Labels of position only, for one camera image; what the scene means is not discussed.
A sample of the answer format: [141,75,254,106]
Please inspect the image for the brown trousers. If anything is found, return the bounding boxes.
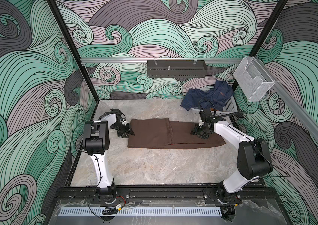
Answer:
[128,118,226,150]

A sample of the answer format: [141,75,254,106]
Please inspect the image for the white plastic laundry basket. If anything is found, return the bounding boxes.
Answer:
[190,96,238,116]

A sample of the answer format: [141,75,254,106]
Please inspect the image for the black right corner post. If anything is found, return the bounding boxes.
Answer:
[231,0,289,92]

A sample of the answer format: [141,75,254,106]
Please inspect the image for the clear plastic wall bin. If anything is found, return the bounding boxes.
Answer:
[234,56,274,102]

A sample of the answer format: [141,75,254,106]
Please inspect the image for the aluminium right rail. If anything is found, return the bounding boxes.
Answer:
[256,57,318,167]

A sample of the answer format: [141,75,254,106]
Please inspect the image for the aluminium rail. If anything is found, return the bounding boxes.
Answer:
[80,57,242,64]
[256,57,318,167]

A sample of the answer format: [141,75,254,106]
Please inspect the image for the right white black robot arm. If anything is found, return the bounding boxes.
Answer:
[191,121,273,204]

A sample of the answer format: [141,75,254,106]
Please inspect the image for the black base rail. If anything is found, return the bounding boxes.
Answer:
[55,183,278,205]

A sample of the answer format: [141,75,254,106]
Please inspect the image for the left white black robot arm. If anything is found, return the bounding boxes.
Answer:
[83,109,134,198]

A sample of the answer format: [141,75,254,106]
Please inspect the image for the white slotted cable duct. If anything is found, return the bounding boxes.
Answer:
[59,206,222,217]

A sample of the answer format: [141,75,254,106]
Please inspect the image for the navy blue trousers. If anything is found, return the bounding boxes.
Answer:
[180,81,234,111]

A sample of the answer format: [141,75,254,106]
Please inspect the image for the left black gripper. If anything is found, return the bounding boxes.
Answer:
[111,123,134,138]

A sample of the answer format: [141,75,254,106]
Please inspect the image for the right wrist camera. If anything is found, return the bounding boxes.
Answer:
[199,109,213,123]

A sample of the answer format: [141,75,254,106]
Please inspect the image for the aluminium rear rail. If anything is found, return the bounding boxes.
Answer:
[80,57,242,64]

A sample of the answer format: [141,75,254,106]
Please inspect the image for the right black corrugated cable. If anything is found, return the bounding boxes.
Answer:
[197,98,247,120]

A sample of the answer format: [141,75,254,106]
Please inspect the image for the black corner post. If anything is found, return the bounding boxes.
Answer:
[231,0,289,92]
[47,0,100,104]

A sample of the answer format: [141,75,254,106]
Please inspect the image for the black left corner post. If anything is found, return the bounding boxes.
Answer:
[47,0,100,104]

